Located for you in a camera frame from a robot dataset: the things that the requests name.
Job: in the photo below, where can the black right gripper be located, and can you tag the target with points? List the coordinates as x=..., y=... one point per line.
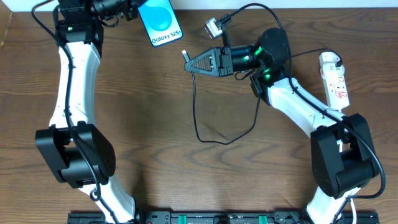
x=224, y=61

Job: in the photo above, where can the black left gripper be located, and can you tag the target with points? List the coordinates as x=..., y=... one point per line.
x=131, y=12

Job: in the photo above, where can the blue screen smartphone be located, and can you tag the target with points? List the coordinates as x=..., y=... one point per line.
x=160, y=22

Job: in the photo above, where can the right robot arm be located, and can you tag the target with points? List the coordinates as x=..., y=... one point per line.
x=342, y=150

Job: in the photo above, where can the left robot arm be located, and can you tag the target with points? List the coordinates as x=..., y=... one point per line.
x=76, y=152

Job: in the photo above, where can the white USB charger adapter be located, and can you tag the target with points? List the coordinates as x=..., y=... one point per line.
x=331, y=63

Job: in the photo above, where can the white power strip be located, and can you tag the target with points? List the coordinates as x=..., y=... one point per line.
x=336, y=92

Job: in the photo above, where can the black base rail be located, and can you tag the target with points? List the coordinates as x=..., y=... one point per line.
x=165, y=217

